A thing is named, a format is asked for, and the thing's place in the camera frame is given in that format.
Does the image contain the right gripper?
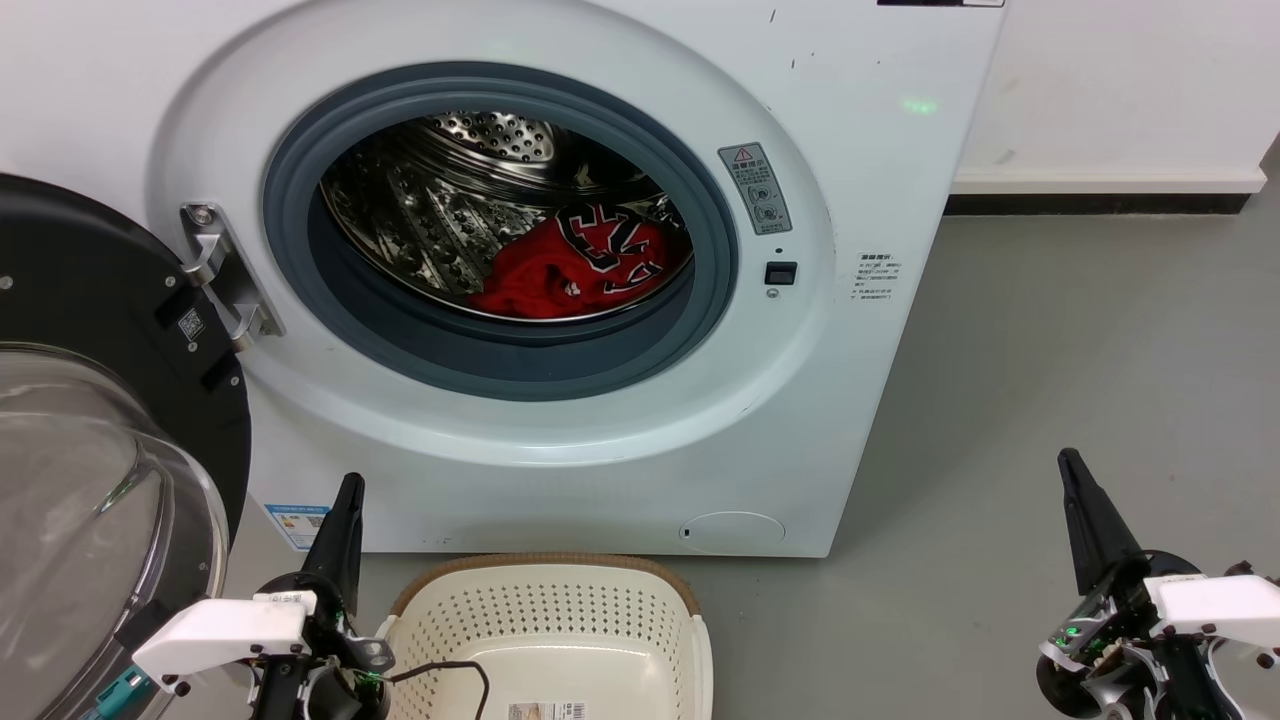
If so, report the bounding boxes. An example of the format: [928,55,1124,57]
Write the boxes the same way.
[1035,448,1243,720]

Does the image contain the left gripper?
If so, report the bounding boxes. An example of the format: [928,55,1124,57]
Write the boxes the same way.
[250,473,394,720]

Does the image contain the cream perforated laundry basket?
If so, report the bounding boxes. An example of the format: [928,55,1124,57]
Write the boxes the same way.
[375,553,714,720]

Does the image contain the silver metal door hinge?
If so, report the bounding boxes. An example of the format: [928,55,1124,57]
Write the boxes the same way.
[180,202,286,353]

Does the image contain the stainless steel washing machine drum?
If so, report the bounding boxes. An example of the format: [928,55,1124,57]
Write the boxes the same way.
[320,110,696,323]

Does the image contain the red jersey garment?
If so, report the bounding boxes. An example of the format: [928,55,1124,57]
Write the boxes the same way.
[465,203,693,321]

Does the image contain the black washer door with glass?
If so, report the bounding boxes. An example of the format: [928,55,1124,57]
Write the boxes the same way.
[0,172,253,720]

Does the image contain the blue energy label sticker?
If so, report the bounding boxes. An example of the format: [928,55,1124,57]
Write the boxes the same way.
[264,503,331,553]

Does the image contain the grey rubber door gasket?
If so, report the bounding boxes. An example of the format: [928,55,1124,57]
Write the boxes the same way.
[262,62,741,403]

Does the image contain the teal plastic connector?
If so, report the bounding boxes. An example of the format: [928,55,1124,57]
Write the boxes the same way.
[93,667,153,719]

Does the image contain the white front-load washing machine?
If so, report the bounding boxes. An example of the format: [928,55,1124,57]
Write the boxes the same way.
[0,0,1006,558]

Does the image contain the white text sticker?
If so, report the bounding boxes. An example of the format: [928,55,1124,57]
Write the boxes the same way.
[852,250,901,306]

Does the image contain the white and black baseboard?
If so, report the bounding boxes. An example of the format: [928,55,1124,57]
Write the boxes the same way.
[945,165,1269,217]

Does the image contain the round white filter cover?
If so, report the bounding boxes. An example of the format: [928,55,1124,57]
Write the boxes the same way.
[679,511,787,556]

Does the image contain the grey warning sticker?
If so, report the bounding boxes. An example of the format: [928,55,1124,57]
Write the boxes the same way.
[718,142,793,237]

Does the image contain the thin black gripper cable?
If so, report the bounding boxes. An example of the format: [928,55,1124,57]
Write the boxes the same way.
[385,660,491,720]

